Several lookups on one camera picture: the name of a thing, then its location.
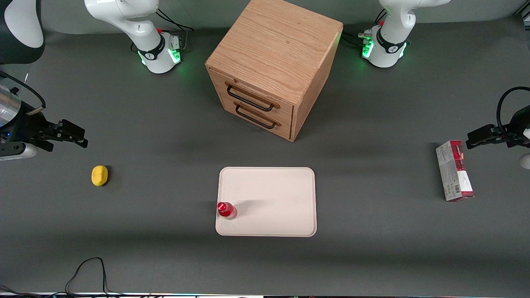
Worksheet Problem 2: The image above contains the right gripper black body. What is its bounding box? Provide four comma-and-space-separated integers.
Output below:
12, 111, 63, 152

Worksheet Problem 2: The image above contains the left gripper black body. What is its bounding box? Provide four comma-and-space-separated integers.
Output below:
495, 106, 530, 148

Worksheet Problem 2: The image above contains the red coke bottle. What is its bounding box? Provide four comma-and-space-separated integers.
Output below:
217, 202, 238, 220

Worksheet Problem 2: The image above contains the white rectangular tray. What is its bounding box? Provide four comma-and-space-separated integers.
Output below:
215, 167, 317, 237

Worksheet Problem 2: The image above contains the grey and red carton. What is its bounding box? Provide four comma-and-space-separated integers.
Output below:
436, 140, 475, 202

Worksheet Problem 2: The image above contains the yellow lemon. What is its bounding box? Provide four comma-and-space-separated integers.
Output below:
91, 165, 109, 187

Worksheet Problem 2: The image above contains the wooden drawer cabinet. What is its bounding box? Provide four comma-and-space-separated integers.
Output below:
205, 0, 344, 142

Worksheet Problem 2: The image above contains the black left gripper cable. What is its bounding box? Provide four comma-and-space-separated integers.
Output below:
496, 86, 530, 134

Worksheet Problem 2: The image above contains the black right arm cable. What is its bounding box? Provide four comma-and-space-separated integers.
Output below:
0, 70, 46, 115

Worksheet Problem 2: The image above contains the black cable loop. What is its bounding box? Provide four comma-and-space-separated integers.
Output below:
64, 257, 125, 298

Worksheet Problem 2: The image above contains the black right base cable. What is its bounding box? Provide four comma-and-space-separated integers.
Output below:
157, 5, 195, 52

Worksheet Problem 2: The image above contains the black base cable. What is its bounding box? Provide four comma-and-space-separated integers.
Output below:
342, 31, 371, 47
157, 5, 195, 52

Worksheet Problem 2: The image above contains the black left base cable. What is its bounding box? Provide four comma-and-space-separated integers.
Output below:
342, 31, 371, 47

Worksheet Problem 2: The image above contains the long black drawer handle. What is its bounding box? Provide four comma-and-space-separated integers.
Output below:
225, 82, 280, 112

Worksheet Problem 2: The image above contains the short black drawer handle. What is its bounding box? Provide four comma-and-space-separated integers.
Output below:
234, 103, 282, 130

